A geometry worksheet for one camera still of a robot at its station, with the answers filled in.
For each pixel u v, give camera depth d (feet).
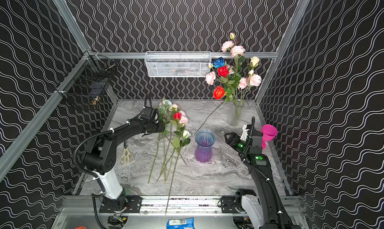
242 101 3.03
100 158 1.62
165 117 3.41
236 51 2.52
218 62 2.56
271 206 1.40
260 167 1.72
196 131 3.37
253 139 1.92
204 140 2.69
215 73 2.78
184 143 3.16
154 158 2.98
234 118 3.42
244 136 2.31
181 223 2.26
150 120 2.51
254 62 2.68
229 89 2.81
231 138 2.34
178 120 3.31
